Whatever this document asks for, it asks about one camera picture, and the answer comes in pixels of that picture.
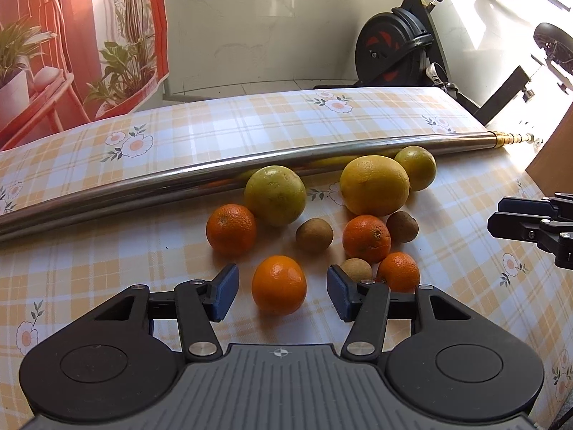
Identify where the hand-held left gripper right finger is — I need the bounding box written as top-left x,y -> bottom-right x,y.
327,264 -> 473,363

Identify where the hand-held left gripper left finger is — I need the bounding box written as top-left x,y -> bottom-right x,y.
92,263 -> 240,363

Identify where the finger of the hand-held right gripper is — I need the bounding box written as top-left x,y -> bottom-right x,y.
488,212 -> 573,269
498,192 -> 573,221

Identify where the brown kiwi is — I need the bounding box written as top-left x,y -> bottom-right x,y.
386,211 -> 420,243
295,218 -> 334,253
340,258 -> 374,284

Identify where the orange tangerine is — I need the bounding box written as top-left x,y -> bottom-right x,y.
206,204 -> 257,256
377,252 -> 420,294
342,215 -> 391,264
251,255 -> 308,315

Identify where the greenish yellow grapefruit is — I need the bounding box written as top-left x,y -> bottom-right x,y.
244,166 -> 308,228

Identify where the small green citrus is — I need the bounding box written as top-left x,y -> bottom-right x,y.
394,145 -> 437,192

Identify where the cardboard box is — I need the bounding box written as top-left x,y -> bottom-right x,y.
525,119 -> 573,198

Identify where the long steel pole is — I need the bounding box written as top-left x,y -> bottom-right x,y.
0,131 -> 540,243

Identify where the plaid floral tablecloth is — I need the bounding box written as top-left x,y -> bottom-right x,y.
0,87 -> 573,430

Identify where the black exercise bike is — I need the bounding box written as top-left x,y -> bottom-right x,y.
313,0 -> 573,126

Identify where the printed plant wall curtain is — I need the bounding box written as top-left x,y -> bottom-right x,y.
0,0 -> 170,151

